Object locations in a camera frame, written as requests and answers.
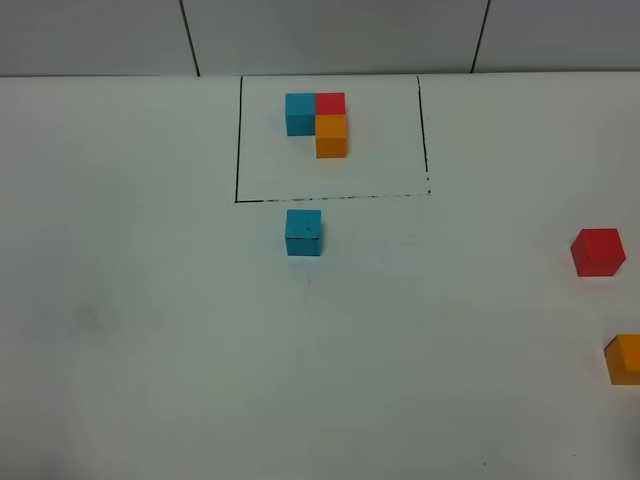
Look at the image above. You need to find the orange template block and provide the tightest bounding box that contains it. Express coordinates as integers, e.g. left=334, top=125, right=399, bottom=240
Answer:
left=315, top=114, right=348, bottom=158

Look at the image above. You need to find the blue template block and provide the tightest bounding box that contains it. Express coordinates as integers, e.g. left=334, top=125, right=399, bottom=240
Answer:
left=285, top=93, right=316, bottom=136

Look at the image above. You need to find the red template block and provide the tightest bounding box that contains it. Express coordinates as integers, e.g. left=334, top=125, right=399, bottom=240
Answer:
left=315, top=92, right=346, bottom=116

